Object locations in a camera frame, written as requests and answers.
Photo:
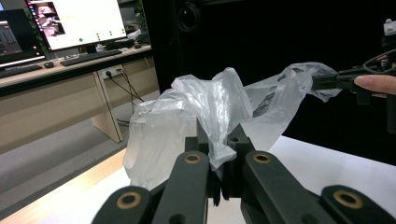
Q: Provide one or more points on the black keyboard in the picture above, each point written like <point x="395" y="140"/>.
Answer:
<point x="90" y="57"/>
<point x="18" y="71"/>

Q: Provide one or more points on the white table board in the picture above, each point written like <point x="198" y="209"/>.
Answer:
<point x="327" y="174"/>

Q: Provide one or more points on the clear plastic bag smiley print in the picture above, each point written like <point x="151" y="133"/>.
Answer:
<point x="193" y="102"/>

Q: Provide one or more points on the long wooden desk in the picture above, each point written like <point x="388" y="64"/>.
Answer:
<point x="46" y="102"/>

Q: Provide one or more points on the black computer mouse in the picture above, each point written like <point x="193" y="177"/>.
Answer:
<point x="49" y="64"/>

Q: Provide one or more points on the white power socket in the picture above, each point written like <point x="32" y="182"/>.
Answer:
<point x="113" y="72"/>

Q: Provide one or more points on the monitor with white screen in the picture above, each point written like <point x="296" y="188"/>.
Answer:
<point x="87" y="18"/>

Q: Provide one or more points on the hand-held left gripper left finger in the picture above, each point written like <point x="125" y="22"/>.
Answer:
<point x="199" y="144"/>

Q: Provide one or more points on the black curtain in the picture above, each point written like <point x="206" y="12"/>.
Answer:
<point x="264" y="37"/>

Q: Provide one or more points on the monitor with dark screen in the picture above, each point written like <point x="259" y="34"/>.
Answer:
<point x="12" y="40"/>

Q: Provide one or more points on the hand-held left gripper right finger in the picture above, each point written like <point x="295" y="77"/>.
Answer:
<point x="236" y="168"/>

